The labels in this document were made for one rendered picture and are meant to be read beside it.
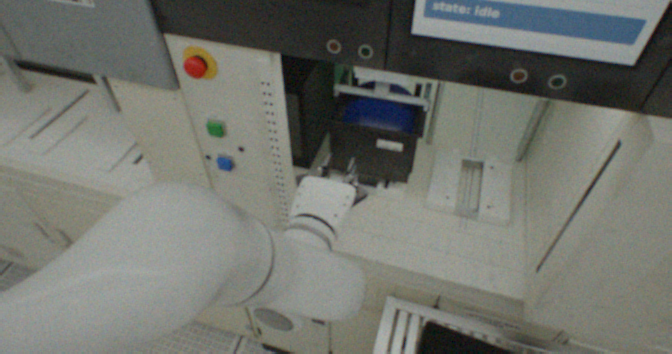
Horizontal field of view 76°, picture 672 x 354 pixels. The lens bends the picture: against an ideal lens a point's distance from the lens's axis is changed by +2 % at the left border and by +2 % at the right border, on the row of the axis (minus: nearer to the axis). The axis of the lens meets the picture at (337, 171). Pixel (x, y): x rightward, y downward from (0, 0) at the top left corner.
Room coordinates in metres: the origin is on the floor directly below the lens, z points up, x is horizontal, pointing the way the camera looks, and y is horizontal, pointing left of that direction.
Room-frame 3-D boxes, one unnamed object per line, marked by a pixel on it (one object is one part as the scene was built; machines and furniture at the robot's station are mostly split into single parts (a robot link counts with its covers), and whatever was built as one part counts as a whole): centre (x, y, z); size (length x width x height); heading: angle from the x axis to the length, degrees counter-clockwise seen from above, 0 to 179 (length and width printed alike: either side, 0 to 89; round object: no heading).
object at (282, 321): (0.32, 0.07, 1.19); 0.13 x 0.09 x 0.08; 163
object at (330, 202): (0.46, 0.03, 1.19); 0.11 x 0.10 x 0.07; 163
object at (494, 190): (0.79, -0.37, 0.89); 0.22 x 0.21 x 0.04; 163
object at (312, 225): (0.40, 0.05, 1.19); 0.09 x 0.03 x 0.08; 73
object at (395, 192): (0.87, -0.11, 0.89); 0.22 x 0.21 x 0.04; 163
